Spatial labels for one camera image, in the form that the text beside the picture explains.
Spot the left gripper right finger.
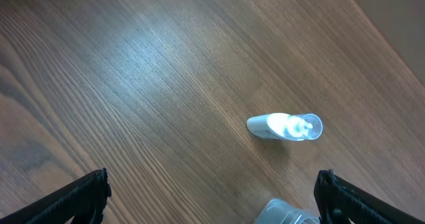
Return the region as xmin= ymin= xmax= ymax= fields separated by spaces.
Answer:
xmin=314 ymin=170 xmax=424 ymax=224

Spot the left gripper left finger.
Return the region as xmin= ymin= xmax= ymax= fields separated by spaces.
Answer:
xmin=1 ymin=168 xmax=112 ymax=224

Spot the small white plastic bottle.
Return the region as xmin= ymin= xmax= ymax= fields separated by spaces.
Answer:
xmin=246 ymin=113 xmax=323 ymax=142

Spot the clear plastic container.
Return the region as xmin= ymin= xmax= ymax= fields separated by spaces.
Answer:
xmin=254 ymin=199 xmax=320 ymax=224

